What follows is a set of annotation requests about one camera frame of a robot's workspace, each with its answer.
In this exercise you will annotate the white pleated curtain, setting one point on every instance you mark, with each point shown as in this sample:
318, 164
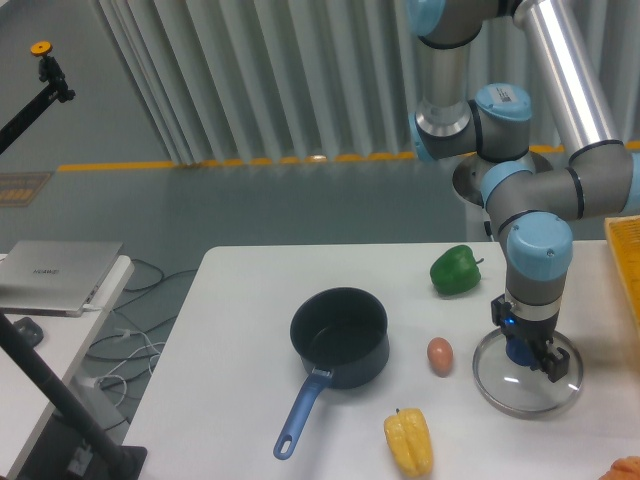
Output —
276, 79

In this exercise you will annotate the black diagonal stand pole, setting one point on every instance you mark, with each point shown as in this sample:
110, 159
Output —
122, 462

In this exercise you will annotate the silver laptop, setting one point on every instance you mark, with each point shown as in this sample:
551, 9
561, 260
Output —
56, 278

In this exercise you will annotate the yellow plastic basket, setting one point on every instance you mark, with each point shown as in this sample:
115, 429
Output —
622, 235

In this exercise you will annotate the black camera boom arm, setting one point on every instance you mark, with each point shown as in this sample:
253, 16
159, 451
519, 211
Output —
56, 89

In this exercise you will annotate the orange object at corner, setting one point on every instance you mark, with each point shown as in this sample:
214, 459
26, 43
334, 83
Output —
627, 468

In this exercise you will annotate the glass lid blue knob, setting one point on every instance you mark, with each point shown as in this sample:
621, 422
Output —
518, 390

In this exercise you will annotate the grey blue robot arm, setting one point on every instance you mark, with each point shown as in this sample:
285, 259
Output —
529, 212

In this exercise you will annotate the dark pot blue handle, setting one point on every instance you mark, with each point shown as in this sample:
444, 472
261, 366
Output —
340, 335

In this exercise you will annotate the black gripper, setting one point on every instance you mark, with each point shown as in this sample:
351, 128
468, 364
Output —
526, 338

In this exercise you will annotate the white side desk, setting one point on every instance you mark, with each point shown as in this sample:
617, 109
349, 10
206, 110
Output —
24, 408

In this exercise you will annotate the brown egg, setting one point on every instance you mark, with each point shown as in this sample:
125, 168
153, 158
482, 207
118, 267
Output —
440, 356

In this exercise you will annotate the black clamp on desk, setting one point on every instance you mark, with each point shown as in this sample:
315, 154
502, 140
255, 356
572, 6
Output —
30, 331

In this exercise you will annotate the yellow bell pepper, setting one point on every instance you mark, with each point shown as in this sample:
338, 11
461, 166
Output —
408, 438

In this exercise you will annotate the green bell pepper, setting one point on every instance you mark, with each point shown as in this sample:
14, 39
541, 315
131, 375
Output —
456, 271

